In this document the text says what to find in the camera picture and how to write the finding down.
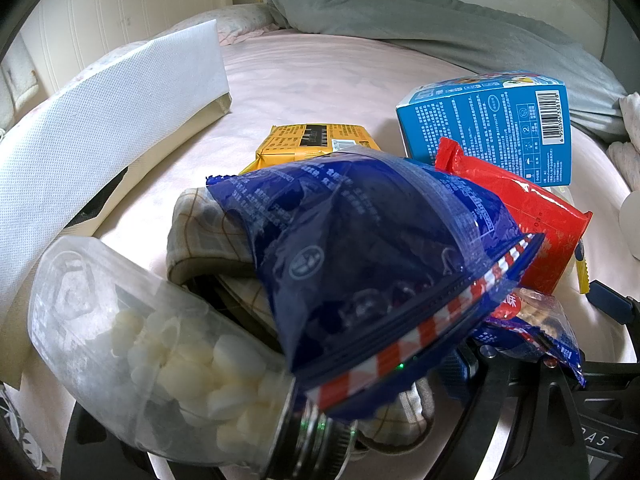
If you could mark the clear jar of white candies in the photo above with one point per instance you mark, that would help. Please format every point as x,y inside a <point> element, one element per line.
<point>125,340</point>

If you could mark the white floral pillow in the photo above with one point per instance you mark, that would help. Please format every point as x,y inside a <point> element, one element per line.
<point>102,59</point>

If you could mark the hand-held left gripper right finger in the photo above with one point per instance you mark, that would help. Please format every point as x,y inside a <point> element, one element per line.
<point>490,375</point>

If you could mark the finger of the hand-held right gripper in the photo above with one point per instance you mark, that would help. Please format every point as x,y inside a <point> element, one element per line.
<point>607,302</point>

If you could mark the white patterned cloth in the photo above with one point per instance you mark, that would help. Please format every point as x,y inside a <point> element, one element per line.
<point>625,130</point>

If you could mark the yellow biscuit packet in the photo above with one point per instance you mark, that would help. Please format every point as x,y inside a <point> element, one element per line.
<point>300,142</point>

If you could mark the large dark blue snack packet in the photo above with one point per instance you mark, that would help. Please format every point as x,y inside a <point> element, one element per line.
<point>360,240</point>

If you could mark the grey blanket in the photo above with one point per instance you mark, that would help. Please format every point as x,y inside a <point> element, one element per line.
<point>425,15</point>

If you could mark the cream bed headboard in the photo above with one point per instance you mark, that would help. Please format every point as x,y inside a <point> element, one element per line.
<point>125,0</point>

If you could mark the beige check cloth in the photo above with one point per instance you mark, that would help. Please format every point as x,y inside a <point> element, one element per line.
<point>200,230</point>

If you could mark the cream ice-cream print cushion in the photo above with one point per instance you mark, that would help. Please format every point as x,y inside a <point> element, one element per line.
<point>17,85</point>

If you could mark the red snack packet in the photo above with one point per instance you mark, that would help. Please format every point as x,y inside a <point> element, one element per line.
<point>525,200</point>

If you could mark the small blue snack packet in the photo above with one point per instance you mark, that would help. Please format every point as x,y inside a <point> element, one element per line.
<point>545,325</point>

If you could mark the blue carton box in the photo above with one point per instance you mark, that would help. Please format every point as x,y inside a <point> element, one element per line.
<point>480,120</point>

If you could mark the white fabric bag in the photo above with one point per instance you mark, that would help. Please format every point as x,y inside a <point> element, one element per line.
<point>100,120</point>

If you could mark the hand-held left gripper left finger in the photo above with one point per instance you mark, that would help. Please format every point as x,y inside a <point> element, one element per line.
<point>95,455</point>

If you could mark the pink frilled pillow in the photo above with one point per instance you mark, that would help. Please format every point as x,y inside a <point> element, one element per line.
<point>245,20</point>

